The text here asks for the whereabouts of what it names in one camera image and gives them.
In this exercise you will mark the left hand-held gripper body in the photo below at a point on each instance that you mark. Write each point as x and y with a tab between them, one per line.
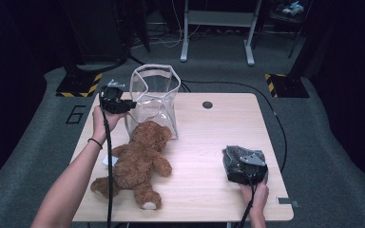
111	99

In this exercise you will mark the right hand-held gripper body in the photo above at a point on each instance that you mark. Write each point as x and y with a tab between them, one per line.
250	174

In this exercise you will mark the grey fluffy towel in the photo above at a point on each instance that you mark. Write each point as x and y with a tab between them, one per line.
234	153

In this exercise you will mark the clear plastic bag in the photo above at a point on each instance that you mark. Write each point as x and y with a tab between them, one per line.
157	107

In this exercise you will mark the brown teddy bear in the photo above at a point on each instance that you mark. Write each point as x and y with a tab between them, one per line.
139	161

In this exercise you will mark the person's right hand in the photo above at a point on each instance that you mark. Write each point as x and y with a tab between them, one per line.
259	198

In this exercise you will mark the person's left hand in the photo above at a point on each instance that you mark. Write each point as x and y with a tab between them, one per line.
103	126

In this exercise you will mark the black stand base yellow stripes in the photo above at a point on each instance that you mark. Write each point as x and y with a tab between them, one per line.
290	87
76	85

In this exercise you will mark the dark cabinet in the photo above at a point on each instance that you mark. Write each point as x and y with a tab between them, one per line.
98	31

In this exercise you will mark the black round table grommet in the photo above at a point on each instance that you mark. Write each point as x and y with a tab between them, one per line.
207	105

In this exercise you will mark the dark curtain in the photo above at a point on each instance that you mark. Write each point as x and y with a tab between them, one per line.
355	79
6	79

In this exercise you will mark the blue and white item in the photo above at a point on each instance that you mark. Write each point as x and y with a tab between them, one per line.
293	9

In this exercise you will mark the white metal table frame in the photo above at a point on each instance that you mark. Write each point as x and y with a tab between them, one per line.
218	18

